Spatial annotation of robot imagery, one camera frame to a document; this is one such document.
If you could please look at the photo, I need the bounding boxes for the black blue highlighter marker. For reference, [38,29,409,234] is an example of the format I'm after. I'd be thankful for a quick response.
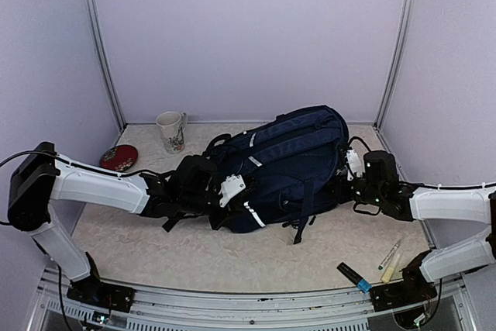
[336,262,371,293]

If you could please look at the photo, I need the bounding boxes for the left aluminium frame post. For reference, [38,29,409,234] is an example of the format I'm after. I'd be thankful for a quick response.
[84,0,126,133]

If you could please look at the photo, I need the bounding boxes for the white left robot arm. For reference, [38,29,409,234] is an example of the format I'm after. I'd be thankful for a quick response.
[7,142,247,312]

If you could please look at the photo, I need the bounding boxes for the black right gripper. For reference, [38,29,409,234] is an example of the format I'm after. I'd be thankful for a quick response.
[321,173,384,207]

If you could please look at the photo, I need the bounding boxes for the white floral paper cup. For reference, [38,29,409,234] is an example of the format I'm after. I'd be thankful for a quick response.
[156,111,188,154]

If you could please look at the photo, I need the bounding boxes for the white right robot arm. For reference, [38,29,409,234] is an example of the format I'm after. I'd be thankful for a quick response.
[332,149,495,312]

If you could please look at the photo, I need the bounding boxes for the right aluminium frame post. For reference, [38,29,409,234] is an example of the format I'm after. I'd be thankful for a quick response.
[374,0,415,132]

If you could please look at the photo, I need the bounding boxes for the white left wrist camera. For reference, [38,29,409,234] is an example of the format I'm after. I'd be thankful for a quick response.
[219,174,257,208]

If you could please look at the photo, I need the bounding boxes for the yellow highlighter marker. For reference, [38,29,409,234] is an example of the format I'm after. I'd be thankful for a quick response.
[381,252,401,284]

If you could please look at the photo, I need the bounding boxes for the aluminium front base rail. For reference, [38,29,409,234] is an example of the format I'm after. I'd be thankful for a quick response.
[26,267,477,331]

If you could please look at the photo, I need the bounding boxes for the aluminium frame post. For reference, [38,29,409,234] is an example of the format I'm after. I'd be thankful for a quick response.
[374,0,415,132]
[84,0,126,133]

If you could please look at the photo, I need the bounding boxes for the white green-tip pen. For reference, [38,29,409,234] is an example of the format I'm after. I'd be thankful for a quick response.
[378,240,401,271]

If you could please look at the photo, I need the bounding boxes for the red floral round coaster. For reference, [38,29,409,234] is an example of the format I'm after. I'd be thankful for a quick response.
[99,144,139,172]

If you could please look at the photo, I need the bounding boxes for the navy blue student backpack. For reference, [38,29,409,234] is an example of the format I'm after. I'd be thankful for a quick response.
[193,105,349,243]

